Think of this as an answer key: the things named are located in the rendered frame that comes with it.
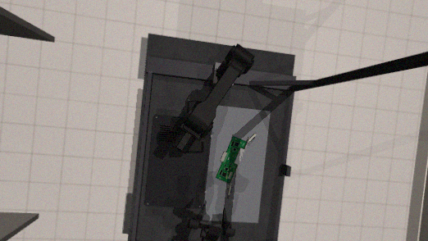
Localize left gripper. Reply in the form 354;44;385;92
188;203;235;237

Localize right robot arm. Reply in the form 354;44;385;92
171;43;255;154

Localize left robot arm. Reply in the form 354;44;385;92
200;225;221;241

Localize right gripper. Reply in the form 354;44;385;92
187;101;203;152

